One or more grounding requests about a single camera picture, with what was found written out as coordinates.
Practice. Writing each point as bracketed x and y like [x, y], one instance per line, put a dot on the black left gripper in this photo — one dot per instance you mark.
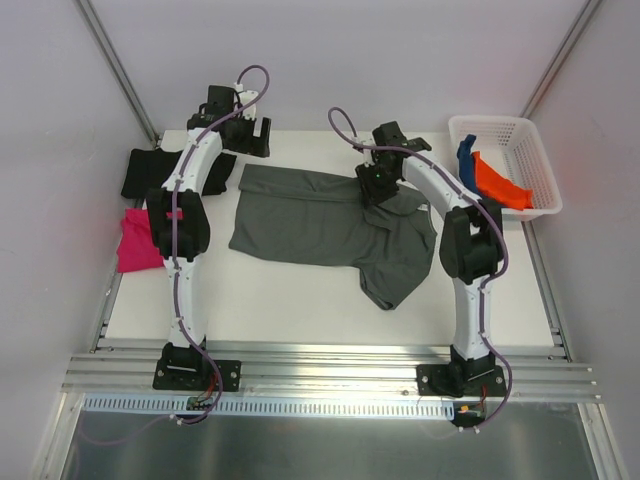
[255, 138]

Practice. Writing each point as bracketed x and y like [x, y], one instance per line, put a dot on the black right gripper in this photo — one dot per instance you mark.
[377, 187]

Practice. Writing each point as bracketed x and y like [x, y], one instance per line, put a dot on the grey t shirt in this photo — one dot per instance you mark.
[315, 218]

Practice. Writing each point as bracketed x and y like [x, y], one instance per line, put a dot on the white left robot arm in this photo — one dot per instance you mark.
[180, 229]

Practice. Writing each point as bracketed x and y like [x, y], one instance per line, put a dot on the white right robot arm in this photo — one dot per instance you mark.
[472, 248]

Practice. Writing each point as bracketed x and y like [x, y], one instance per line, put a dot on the blue t shirt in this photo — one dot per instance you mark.
[466, 165]

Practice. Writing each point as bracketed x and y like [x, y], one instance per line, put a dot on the orange t shirt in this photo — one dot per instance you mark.
[492, 185]

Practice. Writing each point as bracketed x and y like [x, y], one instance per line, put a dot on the black folded t shirt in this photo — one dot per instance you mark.
[149, 169]

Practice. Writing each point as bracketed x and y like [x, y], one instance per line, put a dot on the white plastic basket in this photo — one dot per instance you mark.
[512, 146]

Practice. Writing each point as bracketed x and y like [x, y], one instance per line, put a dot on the pink folded t shirt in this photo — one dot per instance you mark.
[136, 251]

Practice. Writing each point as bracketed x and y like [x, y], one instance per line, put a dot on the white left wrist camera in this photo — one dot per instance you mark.
[244, 97]

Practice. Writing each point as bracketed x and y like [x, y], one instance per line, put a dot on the left aluminium corner post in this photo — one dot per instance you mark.
[98, 32]

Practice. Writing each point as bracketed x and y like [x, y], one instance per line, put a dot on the aluminium corner post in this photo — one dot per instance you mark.
[98, 32]
[584, 18]

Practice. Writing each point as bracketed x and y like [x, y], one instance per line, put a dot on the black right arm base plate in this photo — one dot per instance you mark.
[457, 379]

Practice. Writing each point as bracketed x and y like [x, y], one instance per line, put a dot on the right aluminium corner post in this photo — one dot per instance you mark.
[584, 18]

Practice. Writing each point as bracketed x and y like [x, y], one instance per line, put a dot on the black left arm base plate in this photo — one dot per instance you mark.
[186, 370]

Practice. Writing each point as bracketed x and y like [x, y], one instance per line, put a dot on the aluminium mounting rail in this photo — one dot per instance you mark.
[317, 370]

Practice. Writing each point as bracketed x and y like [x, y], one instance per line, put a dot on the white slotted cable duct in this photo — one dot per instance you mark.
[271, 406]

